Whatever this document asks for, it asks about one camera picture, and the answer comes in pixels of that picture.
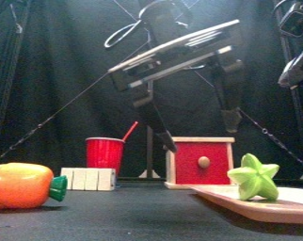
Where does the red plastic cup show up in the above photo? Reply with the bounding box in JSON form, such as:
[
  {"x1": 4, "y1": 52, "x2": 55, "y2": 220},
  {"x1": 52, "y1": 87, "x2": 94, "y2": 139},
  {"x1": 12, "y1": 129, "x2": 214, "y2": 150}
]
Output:
[{"x1": 86, "y1": 137, "x2": 127, "y2": 177}]

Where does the red wooden drawer box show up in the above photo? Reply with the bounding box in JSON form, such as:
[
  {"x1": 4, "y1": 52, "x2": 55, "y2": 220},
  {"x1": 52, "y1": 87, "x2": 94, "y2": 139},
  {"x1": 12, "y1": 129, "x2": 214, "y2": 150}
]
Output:
[{"x1": 163, "y1": 137, "x2": 236, "y2": 190}]

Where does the black backdrop cloth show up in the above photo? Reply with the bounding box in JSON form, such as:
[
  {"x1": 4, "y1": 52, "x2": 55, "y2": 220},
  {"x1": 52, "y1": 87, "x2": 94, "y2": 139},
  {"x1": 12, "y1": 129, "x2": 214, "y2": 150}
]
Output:
[{"x1": 0, "y1": 0, "x2": 303, "y2": 189}]

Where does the white segmented block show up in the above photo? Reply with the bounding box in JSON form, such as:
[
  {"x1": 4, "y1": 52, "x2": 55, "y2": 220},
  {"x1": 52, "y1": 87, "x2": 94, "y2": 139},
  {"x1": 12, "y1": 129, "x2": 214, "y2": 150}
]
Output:
[{"x1": 59, "y1": 167, "x2": 119, "y2": 192}]

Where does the green toy star fruit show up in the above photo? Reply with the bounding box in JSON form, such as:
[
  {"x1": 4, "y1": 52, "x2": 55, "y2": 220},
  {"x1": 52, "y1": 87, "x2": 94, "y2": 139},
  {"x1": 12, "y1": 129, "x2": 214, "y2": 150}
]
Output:
[{"x1": 227, "y1": 153, "x2": 282, "y2": 201}]

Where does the orange toy carrot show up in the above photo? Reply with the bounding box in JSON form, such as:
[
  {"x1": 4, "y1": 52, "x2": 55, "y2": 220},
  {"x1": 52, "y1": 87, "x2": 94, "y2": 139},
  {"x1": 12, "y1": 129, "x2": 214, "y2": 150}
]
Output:
[{"x1": 0, "y1": 162, "x2": 70, "y2": 211}]

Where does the wooden cutting board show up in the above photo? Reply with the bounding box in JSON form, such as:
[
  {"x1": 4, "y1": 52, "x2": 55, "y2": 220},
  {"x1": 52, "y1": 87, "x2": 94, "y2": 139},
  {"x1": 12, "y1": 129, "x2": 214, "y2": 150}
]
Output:
[{"x1": 190, "y1": 185, "x2": 303, "y2": 225}]

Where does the dark metal frame post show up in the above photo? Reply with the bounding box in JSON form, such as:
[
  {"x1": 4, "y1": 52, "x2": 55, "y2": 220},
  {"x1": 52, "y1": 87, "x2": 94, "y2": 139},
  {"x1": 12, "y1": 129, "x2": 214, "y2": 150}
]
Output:
[{"x1": 280, "y1": 36, "x2": 303, "y2": 164}]

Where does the metal frame post with foot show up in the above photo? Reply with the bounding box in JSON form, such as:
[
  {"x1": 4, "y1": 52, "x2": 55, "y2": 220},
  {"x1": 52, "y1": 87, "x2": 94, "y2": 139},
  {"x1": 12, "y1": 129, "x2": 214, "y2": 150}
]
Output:
[{"x1": 139, "y1": 29, "x2": 163, "y2": 180}]

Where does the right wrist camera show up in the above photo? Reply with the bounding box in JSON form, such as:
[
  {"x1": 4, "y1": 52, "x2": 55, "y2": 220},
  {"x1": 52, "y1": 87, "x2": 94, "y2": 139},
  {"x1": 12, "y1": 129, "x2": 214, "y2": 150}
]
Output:
[{"x1": 278, "y1": 2, "x2": 303, "y2": 38}]

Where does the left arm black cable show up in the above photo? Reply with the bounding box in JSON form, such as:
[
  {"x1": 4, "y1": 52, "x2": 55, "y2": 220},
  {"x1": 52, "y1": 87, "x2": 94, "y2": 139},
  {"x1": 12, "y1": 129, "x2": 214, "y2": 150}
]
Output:
[{"x1": 103, "y1": 19, "x2": 146, "y2": 49}]

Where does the thin hanging cord with clip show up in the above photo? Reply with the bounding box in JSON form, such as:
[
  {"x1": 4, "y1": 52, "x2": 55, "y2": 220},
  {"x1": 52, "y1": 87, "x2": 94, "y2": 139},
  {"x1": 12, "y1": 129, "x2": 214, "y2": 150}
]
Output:
[{"x1": 7, "y1": 0, "x2": 26, "y2": 35}]

